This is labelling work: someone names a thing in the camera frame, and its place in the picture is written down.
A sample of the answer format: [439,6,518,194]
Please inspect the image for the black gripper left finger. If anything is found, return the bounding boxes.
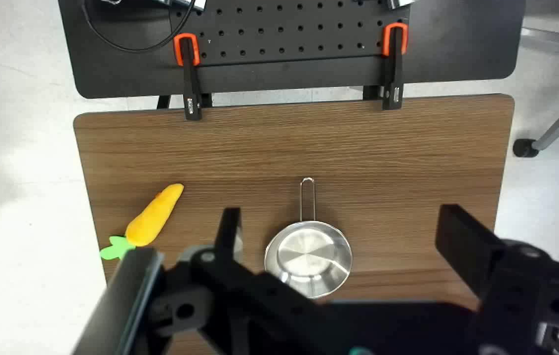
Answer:
[214,207,246,265]

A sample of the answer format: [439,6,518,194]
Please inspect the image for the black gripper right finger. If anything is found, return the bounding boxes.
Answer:
[435,203,512,300]

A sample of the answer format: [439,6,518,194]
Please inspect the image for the orange carrot plush toy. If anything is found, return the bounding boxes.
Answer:
[99,182,186,263]

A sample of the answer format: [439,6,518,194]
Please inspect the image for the small silver metal pan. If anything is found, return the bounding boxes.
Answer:
[263,176,354,302]

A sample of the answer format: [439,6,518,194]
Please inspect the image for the black orange bar clamp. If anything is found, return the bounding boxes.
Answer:
[380,22,411,113]
[172,32,206,123]

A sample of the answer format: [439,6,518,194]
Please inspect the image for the black perforated board table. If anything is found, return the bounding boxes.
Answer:
[58,0,528,101]

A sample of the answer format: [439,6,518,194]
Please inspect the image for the black looped cable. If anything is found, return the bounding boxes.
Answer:
[80,0,184,55]

